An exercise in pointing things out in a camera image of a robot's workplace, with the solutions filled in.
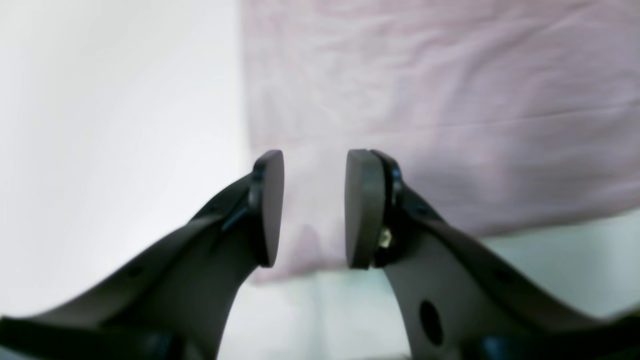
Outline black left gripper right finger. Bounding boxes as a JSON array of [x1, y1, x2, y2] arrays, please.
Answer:
[[345, 149, 639, 360]]

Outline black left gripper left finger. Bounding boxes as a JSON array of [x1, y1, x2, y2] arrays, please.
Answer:
[[0, 150, 285, 360]]

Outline pink T-shirt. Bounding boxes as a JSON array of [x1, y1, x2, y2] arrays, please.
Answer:
[[240, 0, 639, 283]]

